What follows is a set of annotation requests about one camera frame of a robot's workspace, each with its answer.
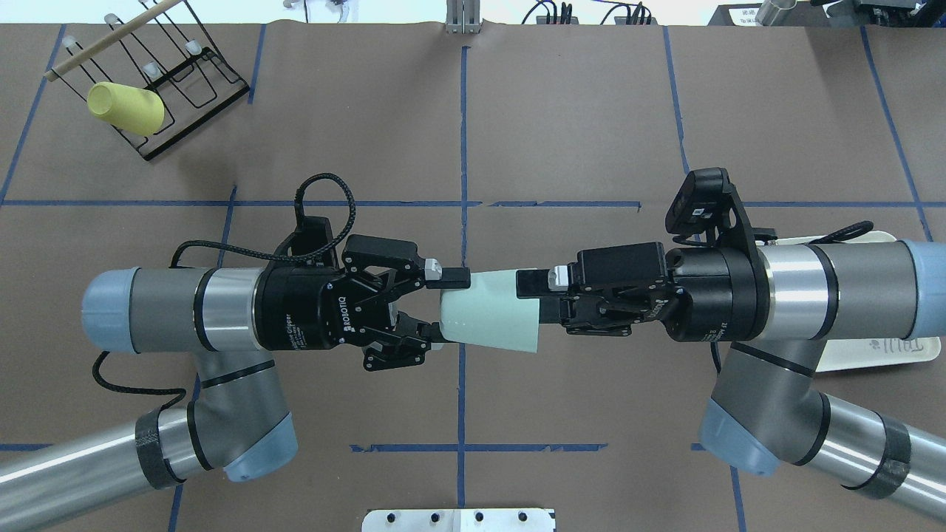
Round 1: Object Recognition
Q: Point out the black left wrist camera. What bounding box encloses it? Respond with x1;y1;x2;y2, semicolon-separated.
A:
274;216;340;268

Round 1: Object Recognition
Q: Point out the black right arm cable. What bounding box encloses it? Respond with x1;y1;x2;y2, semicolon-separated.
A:
806;220;875;246

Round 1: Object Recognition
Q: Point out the yellow cup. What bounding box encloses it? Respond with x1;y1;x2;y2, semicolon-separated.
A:
86;81;166;136

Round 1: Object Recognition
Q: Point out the black wire cup rack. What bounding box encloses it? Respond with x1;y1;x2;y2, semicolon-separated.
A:
43;1;251;161

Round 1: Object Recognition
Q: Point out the black orange connector box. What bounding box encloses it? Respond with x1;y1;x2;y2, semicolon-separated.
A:
520;1;580;26
599;1;658;26

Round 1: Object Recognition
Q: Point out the silver metal cylinder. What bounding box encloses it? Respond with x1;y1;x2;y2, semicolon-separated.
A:
755;0;798;27

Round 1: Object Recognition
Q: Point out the pale green cup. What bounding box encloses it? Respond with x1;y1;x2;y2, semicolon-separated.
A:
440;270;540;353

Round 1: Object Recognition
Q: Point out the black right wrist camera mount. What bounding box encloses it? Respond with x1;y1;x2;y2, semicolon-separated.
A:
665;166;777;252

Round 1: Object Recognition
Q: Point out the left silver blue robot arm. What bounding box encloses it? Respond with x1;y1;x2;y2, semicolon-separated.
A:
2;229;471;531

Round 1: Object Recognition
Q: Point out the white bear serving tray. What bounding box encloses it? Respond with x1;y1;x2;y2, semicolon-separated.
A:
749;239;944;375

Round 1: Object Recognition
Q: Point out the aluminium frame post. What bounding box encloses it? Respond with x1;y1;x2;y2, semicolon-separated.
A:
445;0;482;35

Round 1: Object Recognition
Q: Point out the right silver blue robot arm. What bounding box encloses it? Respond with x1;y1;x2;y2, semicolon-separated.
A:
514;240;944;521

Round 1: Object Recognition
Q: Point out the upper black orange connector box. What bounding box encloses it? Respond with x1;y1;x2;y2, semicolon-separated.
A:
520;1;580;26

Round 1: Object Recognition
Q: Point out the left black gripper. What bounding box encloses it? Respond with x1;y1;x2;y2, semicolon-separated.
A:
256;235;471;371

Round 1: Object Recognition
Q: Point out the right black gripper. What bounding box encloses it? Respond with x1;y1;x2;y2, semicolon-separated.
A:
516;242;769;341

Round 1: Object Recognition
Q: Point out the white camera mast with base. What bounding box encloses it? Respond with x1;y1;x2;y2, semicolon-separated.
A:
361;508;557;531

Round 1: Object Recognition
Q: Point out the lower black orange connector box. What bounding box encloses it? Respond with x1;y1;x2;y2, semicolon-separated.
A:
599;1;658;26

